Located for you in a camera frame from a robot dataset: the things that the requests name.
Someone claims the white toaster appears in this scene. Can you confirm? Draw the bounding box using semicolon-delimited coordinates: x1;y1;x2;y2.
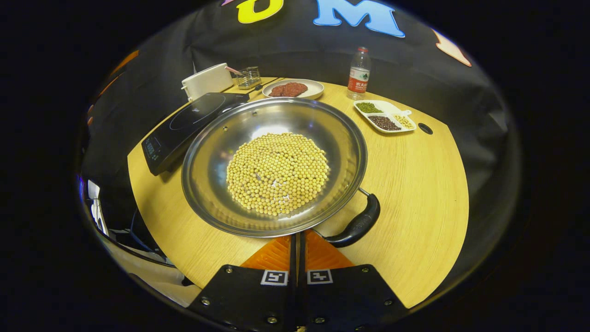
181;63;234;102

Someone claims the pile of soybeans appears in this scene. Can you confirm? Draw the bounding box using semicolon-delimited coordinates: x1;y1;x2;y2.
226;133;331;217

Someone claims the metal wire basket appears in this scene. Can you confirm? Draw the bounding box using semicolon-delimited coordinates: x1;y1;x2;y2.
236;66;262;90

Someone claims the white round plate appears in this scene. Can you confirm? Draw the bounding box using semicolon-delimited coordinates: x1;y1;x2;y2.
262;78;325;100

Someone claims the clear plastic water bottle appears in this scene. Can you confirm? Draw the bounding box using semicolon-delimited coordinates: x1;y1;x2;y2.
347;47;372;101

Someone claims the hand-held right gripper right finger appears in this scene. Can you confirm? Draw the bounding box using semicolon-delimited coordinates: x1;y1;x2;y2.
300;229;409;332

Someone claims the white divided dish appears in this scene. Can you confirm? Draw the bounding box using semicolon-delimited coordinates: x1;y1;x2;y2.
354;100;417;135

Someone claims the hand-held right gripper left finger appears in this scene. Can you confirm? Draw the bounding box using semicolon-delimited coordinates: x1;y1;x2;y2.
187;234;296;332

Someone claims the black induction cooktop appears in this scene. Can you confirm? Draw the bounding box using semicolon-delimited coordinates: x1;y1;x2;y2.
141;92;250;176

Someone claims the steel pot with black handle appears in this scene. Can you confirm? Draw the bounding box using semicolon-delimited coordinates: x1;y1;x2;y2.
181;97;381;249

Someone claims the pile of dark beans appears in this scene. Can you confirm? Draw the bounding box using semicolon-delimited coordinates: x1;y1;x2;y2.
368;115;401;131

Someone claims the black backdrop cloth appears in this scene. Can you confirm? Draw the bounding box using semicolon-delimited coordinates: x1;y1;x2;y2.
81;0;521;296

